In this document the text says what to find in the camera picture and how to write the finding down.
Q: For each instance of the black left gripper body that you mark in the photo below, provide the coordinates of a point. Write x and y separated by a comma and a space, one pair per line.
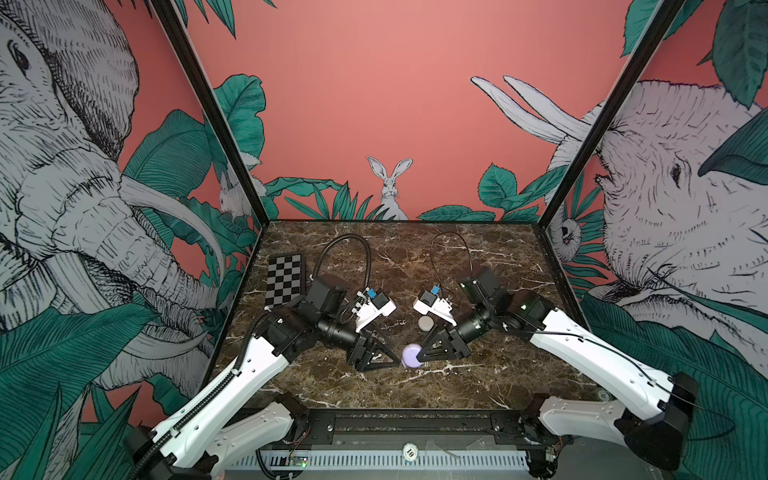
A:
357, 355

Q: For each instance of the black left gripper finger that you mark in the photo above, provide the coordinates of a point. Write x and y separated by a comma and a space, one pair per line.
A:
362, 366
377, 351

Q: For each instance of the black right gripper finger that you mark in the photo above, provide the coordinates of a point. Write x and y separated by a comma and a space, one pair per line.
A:
440, 356
434, 342

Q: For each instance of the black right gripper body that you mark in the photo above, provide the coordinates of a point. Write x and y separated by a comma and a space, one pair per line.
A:
459, 345

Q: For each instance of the purple earbud charging case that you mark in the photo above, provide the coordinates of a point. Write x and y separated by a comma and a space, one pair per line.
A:
409, 357

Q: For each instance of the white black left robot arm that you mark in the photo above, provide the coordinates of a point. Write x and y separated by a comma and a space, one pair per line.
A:
201, 440

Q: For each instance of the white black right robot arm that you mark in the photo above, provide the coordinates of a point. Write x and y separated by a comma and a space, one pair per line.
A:
651, 411

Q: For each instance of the white round puck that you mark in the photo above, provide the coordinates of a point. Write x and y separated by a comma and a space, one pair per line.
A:
425, 323

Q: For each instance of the white perforated vent strip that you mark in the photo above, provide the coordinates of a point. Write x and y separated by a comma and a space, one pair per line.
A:
352, 460

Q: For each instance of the black white chessboard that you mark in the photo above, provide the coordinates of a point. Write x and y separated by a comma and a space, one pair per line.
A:
286, 279

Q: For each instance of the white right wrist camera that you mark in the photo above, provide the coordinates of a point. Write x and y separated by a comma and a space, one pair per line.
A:
431, 302

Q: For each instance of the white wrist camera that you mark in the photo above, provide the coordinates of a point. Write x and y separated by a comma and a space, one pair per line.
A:
431, 302
369, 306

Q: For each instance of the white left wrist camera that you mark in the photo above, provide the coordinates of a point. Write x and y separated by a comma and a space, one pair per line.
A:
369, 306

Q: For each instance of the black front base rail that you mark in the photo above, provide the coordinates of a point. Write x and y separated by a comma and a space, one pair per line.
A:
413, 430

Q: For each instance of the black right corner post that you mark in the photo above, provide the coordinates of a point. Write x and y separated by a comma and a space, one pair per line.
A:
660, 22

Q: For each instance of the black corner post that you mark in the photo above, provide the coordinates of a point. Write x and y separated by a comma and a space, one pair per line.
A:
170, 20
660, 22

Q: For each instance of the black left corner post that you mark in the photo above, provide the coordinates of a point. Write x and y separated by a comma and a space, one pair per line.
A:
170, 20

